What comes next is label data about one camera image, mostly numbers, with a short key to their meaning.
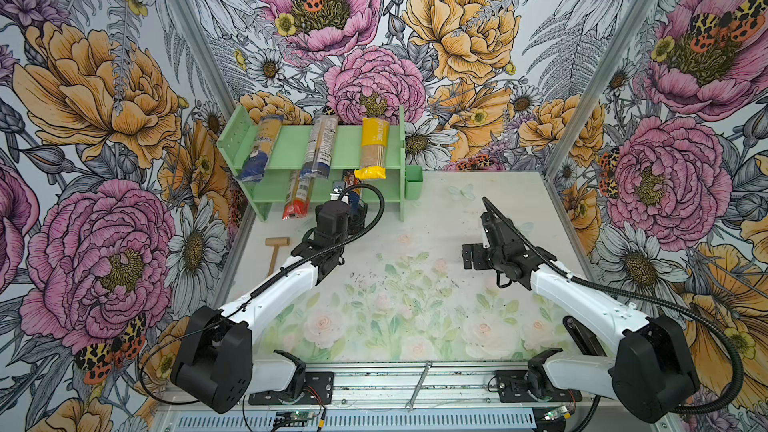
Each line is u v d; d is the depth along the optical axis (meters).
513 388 0.74
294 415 0.71
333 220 0.62
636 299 0.45
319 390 0.74
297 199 0.93
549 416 0.72
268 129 0.93
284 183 0.99
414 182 1.09
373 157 0.84
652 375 0.41
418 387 0.75
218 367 0.41
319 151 0.85
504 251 0.65
